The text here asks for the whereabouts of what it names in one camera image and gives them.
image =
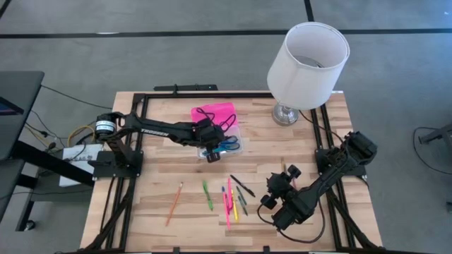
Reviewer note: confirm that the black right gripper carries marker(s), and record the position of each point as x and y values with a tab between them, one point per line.
282	185

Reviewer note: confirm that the orange pencil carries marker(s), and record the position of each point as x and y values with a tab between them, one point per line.
174	204

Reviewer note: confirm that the green pen clear barrel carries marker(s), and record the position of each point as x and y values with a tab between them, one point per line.
207	195

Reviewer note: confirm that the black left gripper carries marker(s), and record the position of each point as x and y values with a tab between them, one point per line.
210	137

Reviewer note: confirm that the pink pen blue cap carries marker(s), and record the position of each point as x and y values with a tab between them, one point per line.
226	210

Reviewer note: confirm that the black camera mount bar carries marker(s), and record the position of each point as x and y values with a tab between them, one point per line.
187	87

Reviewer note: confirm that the yellow pencil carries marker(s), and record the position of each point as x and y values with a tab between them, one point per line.
282	165

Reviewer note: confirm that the grey desk black legs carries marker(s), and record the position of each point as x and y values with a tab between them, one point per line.
17	91

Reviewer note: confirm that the dark green pen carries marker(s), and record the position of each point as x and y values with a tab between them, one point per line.
243	206

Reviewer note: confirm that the black pen white print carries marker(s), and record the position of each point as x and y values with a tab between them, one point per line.
242	186

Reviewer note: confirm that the dark laptop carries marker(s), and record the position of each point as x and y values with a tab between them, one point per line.
8	107

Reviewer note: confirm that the white paper box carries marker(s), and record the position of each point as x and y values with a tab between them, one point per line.
76	176

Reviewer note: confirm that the grey floor stand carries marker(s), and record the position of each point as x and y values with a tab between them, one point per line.
438	133

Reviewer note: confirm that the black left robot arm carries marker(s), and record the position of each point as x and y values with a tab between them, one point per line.
159	131

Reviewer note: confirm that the yellow highlighter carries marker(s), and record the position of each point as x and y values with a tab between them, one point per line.
235	211

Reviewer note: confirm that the white shade table lamp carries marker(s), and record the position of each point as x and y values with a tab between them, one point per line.
303	81

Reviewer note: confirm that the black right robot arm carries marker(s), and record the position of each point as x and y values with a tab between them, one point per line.
328	176

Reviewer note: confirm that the clear supply box pink lid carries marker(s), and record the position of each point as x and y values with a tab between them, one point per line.
219	110

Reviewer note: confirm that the pink highlighter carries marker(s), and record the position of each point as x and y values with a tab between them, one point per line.
230	192

